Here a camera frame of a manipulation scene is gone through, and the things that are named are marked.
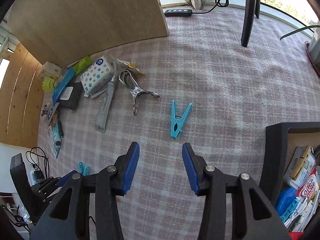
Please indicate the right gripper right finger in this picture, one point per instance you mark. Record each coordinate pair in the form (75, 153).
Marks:
(253, 216)

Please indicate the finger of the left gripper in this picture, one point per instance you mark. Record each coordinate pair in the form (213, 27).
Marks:
(65, 178)

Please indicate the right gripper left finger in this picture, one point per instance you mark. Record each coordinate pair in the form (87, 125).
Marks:
(67, 216)

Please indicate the blue plastic clothespin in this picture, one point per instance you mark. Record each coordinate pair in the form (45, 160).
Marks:
(83, 169)

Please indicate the red coffee mate sachet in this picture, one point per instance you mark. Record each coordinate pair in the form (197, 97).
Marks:
(310, 187)

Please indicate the grey cream tube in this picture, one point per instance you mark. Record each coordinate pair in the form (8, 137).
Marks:
(101, 120)

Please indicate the wooden clothespin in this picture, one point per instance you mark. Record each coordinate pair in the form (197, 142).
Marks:
(300, 162)

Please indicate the black wet wipes pack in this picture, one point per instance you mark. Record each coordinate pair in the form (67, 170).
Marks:
(69, 99)

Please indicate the blue wet wipe sachet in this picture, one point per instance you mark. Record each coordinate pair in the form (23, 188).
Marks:
(67, 78)

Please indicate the star pattern tissue pack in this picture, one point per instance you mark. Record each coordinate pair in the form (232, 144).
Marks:
(97, 75)

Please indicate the metal clamp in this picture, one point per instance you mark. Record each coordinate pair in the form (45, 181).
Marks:
(127, 79)

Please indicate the blue white packet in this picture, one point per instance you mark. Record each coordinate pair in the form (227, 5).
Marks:
(55, 149)

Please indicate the teal hand cream tube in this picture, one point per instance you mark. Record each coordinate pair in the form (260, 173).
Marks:
(56, 135)

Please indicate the small snack bar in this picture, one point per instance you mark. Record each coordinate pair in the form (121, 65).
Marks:
(54, 119)

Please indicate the grey round-logo card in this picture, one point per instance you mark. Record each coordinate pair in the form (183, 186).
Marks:
(48, 112)

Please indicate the yellow shuttlecock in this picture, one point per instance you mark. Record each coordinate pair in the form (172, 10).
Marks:
(49, 84)

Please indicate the green tube bottle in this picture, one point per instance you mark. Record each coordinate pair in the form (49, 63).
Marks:
(79, 66)

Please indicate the plaid tablecloth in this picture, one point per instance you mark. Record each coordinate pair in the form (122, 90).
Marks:
(236, 93)

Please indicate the wooden back board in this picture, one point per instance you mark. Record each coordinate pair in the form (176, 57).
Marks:
(63, 31)

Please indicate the potted spider plant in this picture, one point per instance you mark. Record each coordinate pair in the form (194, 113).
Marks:
(312, 47)

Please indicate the black tripod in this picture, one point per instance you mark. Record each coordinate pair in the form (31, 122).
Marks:
(252, 9)

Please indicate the black inline switch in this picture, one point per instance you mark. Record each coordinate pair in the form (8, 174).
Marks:
(178, 13)

